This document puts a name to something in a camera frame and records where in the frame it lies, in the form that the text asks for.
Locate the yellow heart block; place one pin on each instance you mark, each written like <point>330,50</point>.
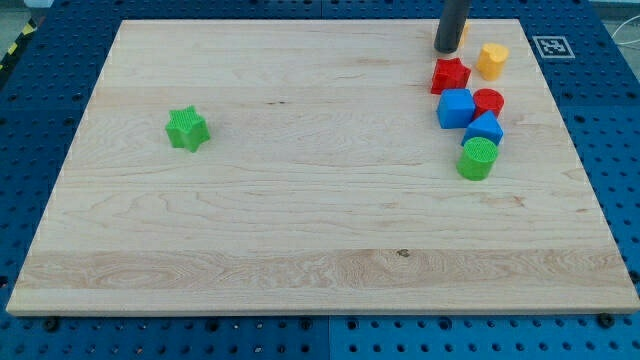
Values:
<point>491,60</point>

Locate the yellow block behind rod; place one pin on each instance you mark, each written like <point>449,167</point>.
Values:
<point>463,34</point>

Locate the green cylinder block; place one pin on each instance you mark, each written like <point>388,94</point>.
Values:
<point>477,158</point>

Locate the black bolt front left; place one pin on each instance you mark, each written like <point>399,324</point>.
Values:
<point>51,324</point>

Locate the yellow black hazard tape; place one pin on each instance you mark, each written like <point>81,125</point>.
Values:
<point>18,47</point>

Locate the light wooden board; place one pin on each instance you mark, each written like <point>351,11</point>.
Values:
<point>328,185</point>

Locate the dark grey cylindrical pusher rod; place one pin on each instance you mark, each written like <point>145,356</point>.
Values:
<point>451,25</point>

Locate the blue triangular prism block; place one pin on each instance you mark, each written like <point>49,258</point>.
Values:
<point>485,126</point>

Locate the green star block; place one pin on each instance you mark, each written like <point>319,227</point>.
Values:
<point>187,129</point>

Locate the black bolt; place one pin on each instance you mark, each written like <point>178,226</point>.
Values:
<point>51,324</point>
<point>605,320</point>

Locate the red star block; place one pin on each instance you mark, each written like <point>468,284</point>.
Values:
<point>449,74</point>

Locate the black bolt front right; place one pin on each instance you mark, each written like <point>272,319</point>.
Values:
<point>605,320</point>

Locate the red cylinder block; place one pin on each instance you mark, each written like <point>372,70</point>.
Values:
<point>487,100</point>

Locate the white fiducial marker tag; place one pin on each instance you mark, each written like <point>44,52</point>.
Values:
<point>553,47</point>

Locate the blue cube block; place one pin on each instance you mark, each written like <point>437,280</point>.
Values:
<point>455,108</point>

